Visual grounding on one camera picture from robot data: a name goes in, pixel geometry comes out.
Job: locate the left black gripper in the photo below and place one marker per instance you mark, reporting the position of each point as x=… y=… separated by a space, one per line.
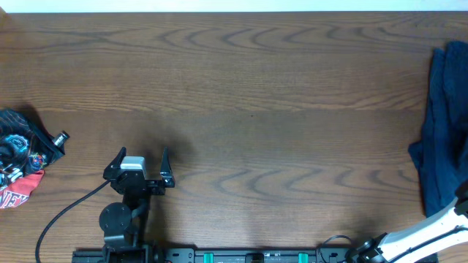
x=167 y=181

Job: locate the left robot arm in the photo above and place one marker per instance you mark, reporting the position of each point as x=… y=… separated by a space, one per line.
x=124 y=223

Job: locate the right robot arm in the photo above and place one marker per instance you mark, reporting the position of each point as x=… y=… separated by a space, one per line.
x=444 y=229

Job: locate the small black metal cylinder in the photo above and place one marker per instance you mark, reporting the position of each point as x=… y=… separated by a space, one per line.
x=60 y=139

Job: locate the black printed t-shirt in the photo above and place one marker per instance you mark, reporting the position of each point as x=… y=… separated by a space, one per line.
x=25 y=148

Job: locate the red printed garment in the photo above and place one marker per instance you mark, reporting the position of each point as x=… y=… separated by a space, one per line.
x=19 y=192

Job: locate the dark blue garment at right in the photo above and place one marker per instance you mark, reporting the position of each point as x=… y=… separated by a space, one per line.
x=440 y=155

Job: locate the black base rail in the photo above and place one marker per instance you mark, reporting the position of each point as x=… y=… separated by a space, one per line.
x=189 y=255

